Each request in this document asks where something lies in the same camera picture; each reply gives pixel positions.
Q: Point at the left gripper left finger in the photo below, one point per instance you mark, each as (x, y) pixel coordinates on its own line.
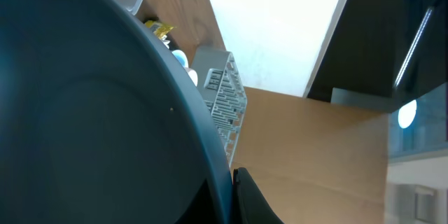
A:
(201, 209)

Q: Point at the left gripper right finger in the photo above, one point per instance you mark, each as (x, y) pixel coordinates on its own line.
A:
(248, 203)

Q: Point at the large blue plate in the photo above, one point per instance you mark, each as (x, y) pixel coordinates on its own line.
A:
(99, 121)

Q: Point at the grey dishwasher rack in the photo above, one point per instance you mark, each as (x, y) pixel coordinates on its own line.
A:
(220, 86)

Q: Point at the pink cup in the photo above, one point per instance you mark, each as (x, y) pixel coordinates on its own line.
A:
(193, 75)

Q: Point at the small light blue bowl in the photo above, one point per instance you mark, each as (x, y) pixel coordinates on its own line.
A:
(181, 57)

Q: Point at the green yellow snack wrapper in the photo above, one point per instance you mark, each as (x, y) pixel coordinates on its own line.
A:
(159, 29)

